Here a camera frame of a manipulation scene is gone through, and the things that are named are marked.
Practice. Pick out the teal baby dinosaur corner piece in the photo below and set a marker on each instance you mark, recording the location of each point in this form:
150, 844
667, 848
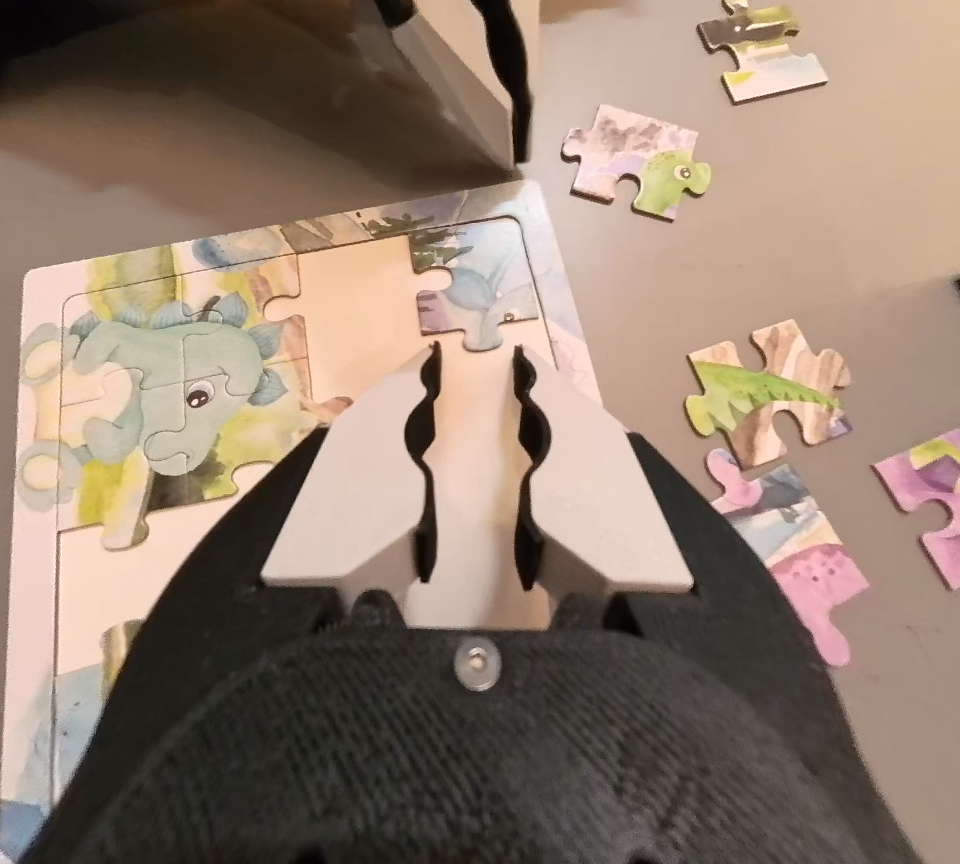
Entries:
480, 294

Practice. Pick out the jigsaw puzzle pieces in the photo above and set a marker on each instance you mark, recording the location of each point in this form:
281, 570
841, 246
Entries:
765, 384

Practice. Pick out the green dinosaur face puzzle piece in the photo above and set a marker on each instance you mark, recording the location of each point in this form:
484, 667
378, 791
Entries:
637, 152

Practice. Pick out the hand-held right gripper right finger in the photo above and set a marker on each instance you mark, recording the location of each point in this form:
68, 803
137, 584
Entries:
615, 504

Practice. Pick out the joined green dinosaur puzzle pieces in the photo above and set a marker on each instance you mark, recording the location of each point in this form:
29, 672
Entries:
165, 384

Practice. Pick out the blue triceratops face puzzle piece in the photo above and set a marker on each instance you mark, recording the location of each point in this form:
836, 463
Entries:
82, 729

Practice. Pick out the pink spotted back puzzle piece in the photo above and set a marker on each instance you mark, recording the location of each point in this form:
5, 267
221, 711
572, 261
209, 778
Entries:
810, 564

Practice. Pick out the white puzzle tray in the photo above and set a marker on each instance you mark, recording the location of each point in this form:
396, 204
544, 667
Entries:
352, 279

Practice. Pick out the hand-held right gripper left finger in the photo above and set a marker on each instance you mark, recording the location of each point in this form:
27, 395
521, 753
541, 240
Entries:
337, 504

